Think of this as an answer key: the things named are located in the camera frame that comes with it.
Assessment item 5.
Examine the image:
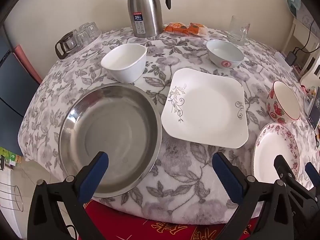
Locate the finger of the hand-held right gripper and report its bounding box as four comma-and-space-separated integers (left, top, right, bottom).
274, 155, 314, 202
304, 162, 320, 183

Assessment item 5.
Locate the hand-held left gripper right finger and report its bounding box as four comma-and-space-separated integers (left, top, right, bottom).
212, 151, 294, 240

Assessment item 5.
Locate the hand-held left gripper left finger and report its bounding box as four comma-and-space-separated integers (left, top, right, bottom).
27, 151, 109, 240

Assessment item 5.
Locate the pink floral round plate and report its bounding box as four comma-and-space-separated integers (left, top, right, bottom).
252, 122, 300, 183

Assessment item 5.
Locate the stainless steel basin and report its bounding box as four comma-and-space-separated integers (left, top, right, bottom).
58, 84, 163, 198

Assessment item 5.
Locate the strawberry print bowl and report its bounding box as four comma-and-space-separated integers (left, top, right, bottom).
265, 80, 301, 125

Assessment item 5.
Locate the square white plate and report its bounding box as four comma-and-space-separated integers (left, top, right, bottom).
161, 68, 249, 149

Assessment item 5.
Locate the white square bowl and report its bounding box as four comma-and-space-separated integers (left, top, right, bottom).
101, 43, 147, 84

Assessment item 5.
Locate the pale blue bowl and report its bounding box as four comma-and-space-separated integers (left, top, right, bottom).
206, 39, 244, 69

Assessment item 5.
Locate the grey floral tablecloth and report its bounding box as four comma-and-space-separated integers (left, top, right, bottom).
17, 26, 320, 224

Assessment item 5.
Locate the red patterned cloth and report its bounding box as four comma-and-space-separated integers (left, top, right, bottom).
79, 200, 260, 240

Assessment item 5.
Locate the smartphone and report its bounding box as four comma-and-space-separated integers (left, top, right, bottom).
308, 86, 320, 130

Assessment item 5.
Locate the small pink toy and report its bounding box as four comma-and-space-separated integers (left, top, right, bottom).
301, 85, 313, 98

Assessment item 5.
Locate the green box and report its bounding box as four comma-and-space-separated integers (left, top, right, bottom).
0, 147, 23, 167

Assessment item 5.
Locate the white lattice chair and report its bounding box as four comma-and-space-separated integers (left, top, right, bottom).
299, 42, 320, 90

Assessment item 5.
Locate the black power adapter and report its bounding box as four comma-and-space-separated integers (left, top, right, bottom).
286, 51, 298, 66

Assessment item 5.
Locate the dark blue cabinet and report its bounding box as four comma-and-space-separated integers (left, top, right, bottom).
0, 34, 40, 150

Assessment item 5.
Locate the pink board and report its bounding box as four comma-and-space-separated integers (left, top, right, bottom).
14, 44, 43, 84

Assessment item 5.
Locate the small clear glass cup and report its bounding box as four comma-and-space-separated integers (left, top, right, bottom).
75, 29, 92, 48
84, 22, 102, 40

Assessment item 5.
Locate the white side table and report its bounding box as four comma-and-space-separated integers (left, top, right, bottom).
281, 16, 320, 58

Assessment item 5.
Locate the clear glass mug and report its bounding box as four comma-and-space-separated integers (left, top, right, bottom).
227, 15, 251, 46

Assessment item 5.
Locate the orange and white snack packet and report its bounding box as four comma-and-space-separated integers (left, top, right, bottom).
187, 22, 208, 37

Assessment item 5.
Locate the teal cloth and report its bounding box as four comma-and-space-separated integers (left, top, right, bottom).
286, 0, 302, 18

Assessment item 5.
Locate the stainless steel thermos jug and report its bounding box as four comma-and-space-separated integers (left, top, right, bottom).
127, 0, 172, 38

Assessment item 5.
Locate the wire rack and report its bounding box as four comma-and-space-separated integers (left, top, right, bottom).
0, 184, 23, 212

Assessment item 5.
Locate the black cable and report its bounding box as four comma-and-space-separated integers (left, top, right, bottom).
292, 19, 316, 55

